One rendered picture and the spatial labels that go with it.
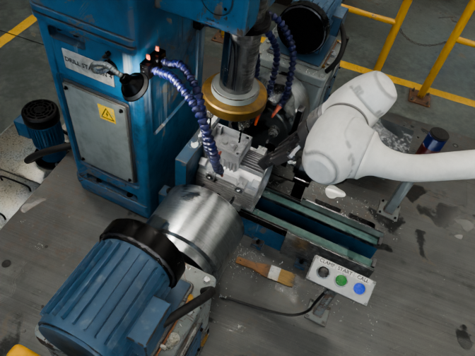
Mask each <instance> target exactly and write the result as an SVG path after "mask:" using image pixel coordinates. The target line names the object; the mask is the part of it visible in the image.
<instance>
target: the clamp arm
mask: <svg viewBox="0 0 475 356"><path fill-rule="evenodd" d="M305 108H306V107H305V106H303V105H300V106H299V108H297V109H296V111H295V112H294V115H295V119H294V122H293V125H292V129H291V133H290V135H291V134H292V133H294V132H295V131H296V130H298V125H299V123H300V122H301V121H302V119H303V115H304V112H305ZM288 164H289V165H290V162H285V163H282V164H281V166H283V167H287V165H288Z"/></svg>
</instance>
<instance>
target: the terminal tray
mask: <svg viewBox="0 0 475 356"><path fill-rule="evenodd" d="M211 135H213V137H214V141H215V142H216V146H217V150H218V152H219V151H221V152H222V153H221V158H220V160H219V161H220V164H222V166H223V167H225V168H226V169H229V170H230V171H231V170H232V171H233V172H237V170H238V168H239V164H240V162H241V161H242V159H243V157H244V156H245V154H246V153H247V151H248V150H249V149H250V146H251V144H252V137H251V136H248V135H247V134H244V133H242V135H241V139H240V143H238V141H239V140H238V139H239V137H240V136H239V135H240V132H239V131H236V130H234V129H232V128H229V127H227V126H224V125H222V124H219V123H218V124H217V125H216V127H215V128H214V130H213V131H212V133H211ZM236 140H237V142H236ZM219 141H221V142H219ZM241 143H242V144H241ZM237 146H238V147H237ZM243 147H244V148H243ZM234 151H235V152H234ZM203 157H205V158H207V159H208V162H209V161H210V159H209V156H208V155H207V154H206V152H205V150H204V147H203Z"/></svg>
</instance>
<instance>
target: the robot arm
mask: <svg viewBox="0 0 475 356"><path fill-rule="evenodd" d="M396 100H397V91H396V88H395V86H394V84H393V82H392V80H391V79H390V78H389V77H388V76H387V75H385V74H384V73H382V72H380V71H371V72H367V73H364V74H362V75H360V76H357V77H355V78H354V79H352V80H350V81H349V82H347V83H345V84H344V85H343V86H341V87H340V88H339V89H338V90H336V91H335V92H334V93H332V94H331V95H330V97H329V99H328V100H327V101H326V102H324V103H322V104H321V105H320V106H319V107H317V108H316V109H314V110H313V111H311V112H310V114H309V115H308V117H307V119H305V120H304V121H302V122H300V123H299V125H298V130H296V131H295V132H294V133H292V134H291V135H290V136H289V137H288V138H286V139H285V140H284V141H282V142H281V143H280V144H279V145H278V147H277V148H276V149H275V150H274V151H272V152H270V153H269V154H268V155H265V156H264V157H263V158H261V159H260V160H259V161H258V162H257V164H258V165H259V166H260V167H261V168H262V169H263V170H265V169H267V168H268V167H271V166H272V165H275V166H277V165H280V164H282V163H285V162H288V161H289V160H294V159H295V154H296V153H297V152H299V151H301V150H303V156H302V164H303V168H304V170H305V172H306V174H307V175H308V176H309V177H310V178H311V179H312V180H314V181H315V182H317V183H319V184H323V185H332V184H337V183H339V182H342V181H343V180H345V179H348V178H351V179H359V178H361V177H364V176H368V175H369V176H376V177H382V178H385V179H392V180H396V181H401V182H436V181H448V180H461V179H475V150H461V151H454V152H446V153H431V154H422V155H412V154H406V153H400V152H398V151H395V150H392V149H391V148H388V147H387V146H386V145H385V144H384V143H383V142H382V141H381V140H380V137H379V135H378V132H376V131H374V130H373V129H371V128H372V127H373V126H374V125H375V124H376V123H377V122H378V120H379V118H380V117H381V116H383V115H384V114H386V113H387V111H388V110H389V109H390V108H391V106H392V105H393V104H394V103H395V101H396Z"/></svg>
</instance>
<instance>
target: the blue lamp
mask: <svg viewBox="0 0 475 356"><path fill-rule="evenodd" d="M447 141H448V140H447ZM447 141H438V140H436V139H434V138H433V137H432V136H431V134H430V132H428V134H427V136H426V137H425V139H424V140H423V144H424V146H425V147H426V148H427V149H428V150H431V151H435V152H438V151H440V150H441V149H442V147H443V146H444V145H445V144H446V142H447Z"/></svg>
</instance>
